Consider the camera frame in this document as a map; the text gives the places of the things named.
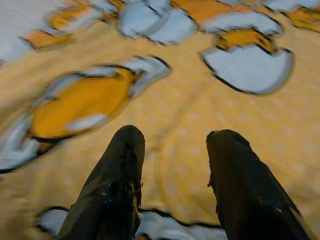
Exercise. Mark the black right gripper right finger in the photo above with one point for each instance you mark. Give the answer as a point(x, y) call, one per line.
point(250, 200)

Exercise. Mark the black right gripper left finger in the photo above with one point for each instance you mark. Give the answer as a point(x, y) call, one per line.
point(107, 200)

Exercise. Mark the yellow cartoon egg blanket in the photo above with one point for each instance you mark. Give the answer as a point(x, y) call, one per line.
point(225, 120)

